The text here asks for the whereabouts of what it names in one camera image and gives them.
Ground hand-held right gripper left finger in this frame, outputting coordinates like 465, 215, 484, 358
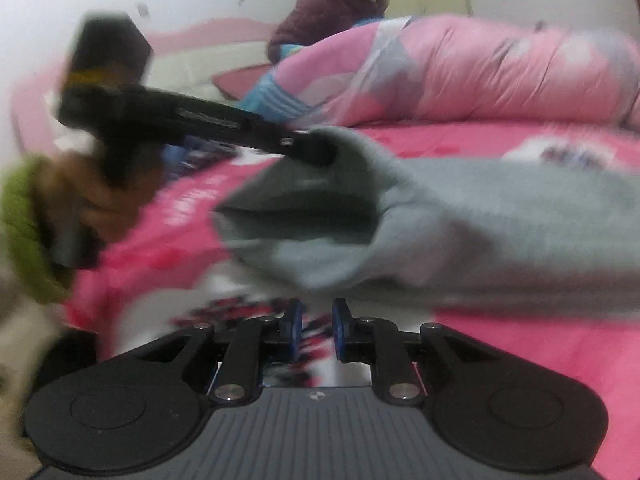
134, 299, 305, 405

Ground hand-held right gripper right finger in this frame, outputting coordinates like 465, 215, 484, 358
332, 298, 496, 405

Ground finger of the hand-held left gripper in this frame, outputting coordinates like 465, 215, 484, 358
249, 117, 335, 167

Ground grey pants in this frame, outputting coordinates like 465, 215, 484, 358
212, 127, 640, 311

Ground person's left hand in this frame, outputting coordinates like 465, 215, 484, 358
45, 152, 167, 246

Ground blue striped cloth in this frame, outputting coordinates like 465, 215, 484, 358
235, 67, 306, 118

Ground pink pillow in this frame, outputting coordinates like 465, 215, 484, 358
212, 62, 272, 102

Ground pink white headboard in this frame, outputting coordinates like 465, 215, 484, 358
10, 17, 281, 161

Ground pink floral blanket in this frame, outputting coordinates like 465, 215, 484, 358
65, 120, 640, 480

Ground pink grey quilt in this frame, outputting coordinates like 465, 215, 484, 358
235, 14, 640, 128

